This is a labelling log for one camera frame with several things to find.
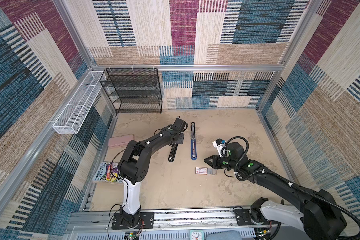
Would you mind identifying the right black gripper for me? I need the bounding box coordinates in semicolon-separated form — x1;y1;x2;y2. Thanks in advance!
203;154;239;170

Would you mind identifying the red white staples box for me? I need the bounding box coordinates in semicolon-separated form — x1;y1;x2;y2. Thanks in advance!
195;167;217;175

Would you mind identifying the blue stapler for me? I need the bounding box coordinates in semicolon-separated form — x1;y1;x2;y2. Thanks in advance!
191;122;197;161

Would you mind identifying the black stapler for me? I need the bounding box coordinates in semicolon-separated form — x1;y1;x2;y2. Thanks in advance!
168;143;178;162

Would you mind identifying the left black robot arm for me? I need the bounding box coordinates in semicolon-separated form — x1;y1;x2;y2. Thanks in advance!
118;123;188;227

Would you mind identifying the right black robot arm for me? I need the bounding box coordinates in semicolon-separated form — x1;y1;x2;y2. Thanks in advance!
204;137;360;240

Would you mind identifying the pink pencil case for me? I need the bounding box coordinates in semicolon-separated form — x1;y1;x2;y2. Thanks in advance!
108;134;134;148

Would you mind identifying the small teal clock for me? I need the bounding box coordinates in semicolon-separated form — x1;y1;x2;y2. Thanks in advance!
190;230;205;240

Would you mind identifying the colourful magazine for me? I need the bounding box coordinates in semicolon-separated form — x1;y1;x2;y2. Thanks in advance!
92;162;123;183

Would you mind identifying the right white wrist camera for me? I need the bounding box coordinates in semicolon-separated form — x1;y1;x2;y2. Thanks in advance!
213;139;227;158

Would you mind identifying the aluminium mounting rail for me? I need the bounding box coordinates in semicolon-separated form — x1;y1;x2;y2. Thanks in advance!
65;204;319;232

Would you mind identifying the black wire shelf rack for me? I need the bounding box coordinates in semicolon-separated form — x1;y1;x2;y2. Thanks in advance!
100;68;163;114

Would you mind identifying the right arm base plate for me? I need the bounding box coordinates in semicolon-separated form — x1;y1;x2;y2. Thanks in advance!
232;206;279;226

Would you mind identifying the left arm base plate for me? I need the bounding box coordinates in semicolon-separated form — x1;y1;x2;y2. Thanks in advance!
111;212;155;230

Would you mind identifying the white wire mesh basket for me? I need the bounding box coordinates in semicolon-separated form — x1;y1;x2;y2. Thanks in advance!
53;71;103;135

